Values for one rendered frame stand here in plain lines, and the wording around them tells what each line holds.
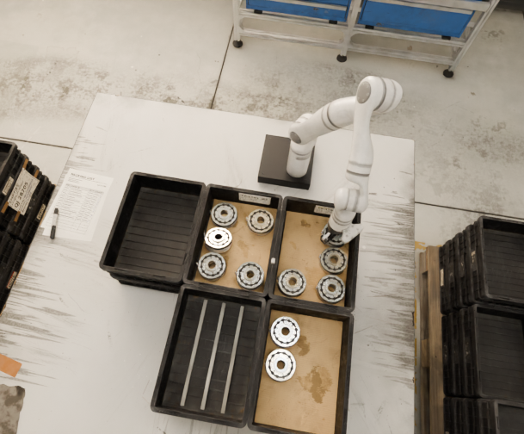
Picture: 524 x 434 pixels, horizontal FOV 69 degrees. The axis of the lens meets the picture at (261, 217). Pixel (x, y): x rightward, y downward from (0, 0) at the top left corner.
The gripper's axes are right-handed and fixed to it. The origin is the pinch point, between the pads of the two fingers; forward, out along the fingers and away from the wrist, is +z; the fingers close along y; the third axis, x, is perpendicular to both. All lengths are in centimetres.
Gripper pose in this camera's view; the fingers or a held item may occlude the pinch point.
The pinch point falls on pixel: (331, 236)
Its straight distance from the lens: 149.9
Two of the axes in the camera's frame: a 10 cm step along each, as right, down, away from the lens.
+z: -0.2, 4.1, 9.1
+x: 6.3, 7.1, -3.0
